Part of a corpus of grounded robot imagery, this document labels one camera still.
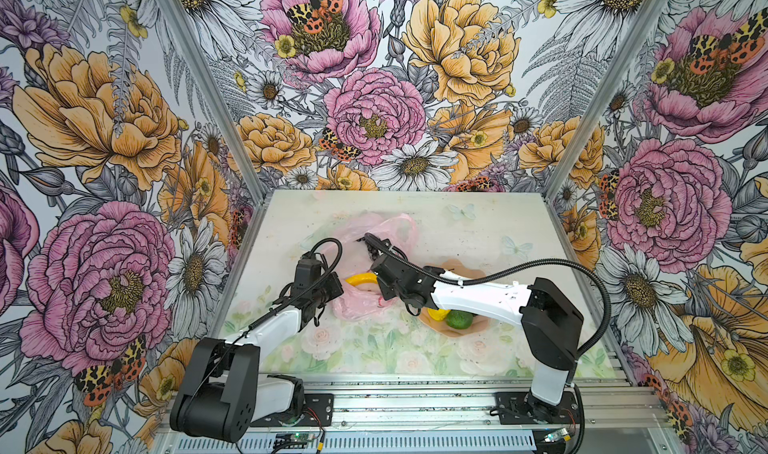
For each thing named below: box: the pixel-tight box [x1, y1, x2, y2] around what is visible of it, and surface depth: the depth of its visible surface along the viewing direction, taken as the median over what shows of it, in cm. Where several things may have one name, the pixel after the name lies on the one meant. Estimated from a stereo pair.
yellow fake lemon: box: [427, 308, 451, 321], surface depth 87 cm
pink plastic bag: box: [330, 214, 419, 320], surface depth 92 cm
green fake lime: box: [446, 310, 474, 330], surface depth 85 cm
